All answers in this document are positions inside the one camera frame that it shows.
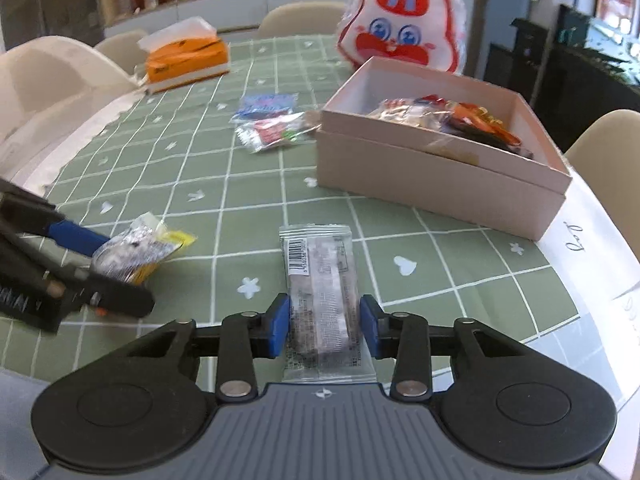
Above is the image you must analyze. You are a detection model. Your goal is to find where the cream chair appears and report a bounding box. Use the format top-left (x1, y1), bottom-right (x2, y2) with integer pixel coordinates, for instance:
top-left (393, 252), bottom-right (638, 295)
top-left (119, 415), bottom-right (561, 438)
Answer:
top-left (564, 109), bottom-right (640, 243)
top-left (94, 29), bottom-right (152, 77)
top-left (256, 1), bottom-right (362, 39)
top-left (0, 35), bottom-right (137, 146)

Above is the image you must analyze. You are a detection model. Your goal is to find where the orange tissue pack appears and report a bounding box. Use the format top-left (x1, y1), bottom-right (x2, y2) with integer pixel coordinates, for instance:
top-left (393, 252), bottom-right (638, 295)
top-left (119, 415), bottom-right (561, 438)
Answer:
top-left (136, 16), bottom-right (232, 94)

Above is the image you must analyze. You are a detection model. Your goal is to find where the rabbit face snack bag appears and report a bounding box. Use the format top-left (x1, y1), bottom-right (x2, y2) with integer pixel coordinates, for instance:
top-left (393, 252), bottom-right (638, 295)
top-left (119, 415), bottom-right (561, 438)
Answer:
top-left (336, 0), bottom-right (469, 75)

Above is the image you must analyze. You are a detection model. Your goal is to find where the blue snack packet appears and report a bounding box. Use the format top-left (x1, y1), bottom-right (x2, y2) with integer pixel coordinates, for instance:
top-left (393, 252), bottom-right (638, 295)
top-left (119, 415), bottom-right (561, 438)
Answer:
top-left (238, 92), bottom-right (297, 122)

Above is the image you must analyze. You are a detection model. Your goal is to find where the green checked tablecloth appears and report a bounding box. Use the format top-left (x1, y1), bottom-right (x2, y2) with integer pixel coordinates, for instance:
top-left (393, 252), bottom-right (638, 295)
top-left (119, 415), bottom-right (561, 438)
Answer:
top-left (0, 34), bottom-right (640, 480)

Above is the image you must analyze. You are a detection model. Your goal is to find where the silver yellow snack packet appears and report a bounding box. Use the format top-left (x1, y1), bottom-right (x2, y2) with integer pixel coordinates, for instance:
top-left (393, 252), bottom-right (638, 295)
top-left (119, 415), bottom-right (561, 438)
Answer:
top-left (91, 212), bottom-right (197, 287)

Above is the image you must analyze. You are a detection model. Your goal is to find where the pink cardboard box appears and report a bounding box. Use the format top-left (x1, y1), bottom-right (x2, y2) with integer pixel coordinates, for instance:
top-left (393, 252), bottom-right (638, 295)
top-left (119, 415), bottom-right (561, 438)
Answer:
top-left (315, 56), bottom-right (574, 241)

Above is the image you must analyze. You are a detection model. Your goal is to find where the clear red label snack packet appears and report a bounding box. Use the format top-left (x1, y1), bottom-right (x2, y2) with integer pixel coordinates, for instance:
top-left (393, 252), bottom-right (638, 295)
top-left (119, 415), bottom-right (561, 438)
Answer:
top-left (234, 111), bottom-right (320, 154)

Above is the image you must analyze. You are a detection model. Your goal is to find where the white low cabinet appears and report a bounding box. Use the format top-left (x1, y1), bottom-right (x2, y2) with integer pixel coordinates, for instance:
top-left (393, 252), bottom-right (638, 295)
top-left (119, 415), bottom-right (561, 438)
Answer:
top-left (102, 0), bottom-right (353, 42)

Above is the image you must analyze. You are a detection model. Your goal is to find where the silver foil snack packet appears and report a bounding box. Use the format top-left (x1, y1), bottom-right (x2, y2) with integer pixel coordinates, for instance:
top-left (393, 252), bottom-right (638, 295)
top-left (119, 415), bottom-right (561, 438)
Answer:
top-left (366, 96), bottom-right (452, 132)

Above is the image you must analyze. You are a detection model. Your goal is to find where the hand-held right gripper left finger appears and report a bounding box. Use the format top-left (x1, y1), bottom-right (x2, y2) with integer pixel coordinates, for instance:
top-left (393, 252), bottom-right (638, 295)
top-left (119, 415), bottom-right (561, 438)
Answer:
top-left (127, 293), bottom-right (292, 402)

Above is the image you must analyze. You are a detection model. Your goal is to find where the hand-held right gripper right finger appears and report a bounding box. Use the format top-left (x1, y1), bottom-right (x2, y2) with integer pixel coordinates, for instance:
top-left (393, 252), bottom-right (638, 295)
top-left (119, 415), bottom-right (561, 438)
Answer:
top-left (360, 294), bottom-right (524, 402)

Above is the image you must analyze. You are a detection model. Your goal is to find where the clear dark snack bar packet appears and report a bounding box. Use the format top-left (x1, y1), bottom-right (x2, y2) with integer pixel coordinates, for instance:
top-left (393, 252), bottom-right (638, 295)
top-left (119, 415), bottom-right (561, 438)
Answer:
top-left (278, 223), bottom-right (376, 383)

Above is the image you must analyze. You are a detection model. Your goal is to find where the dark cabinet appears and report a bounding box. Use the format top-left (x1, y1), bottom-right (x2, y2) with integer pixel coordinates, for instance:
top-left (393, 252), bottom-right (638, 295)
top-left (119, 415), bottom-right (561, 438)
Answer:
top-left (487, 4), bottom-right (640, 153)

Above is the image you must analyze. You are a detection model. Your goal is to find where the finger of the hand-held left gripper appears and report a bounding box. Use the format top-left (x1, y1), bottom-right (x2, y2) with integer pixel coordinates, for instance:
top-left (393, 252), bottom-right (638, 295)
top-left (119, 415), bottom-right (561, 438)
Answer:
top-left (0, 230), bottom-right (157, 335)
top-left (0, 176), bottom-right (112, 258)

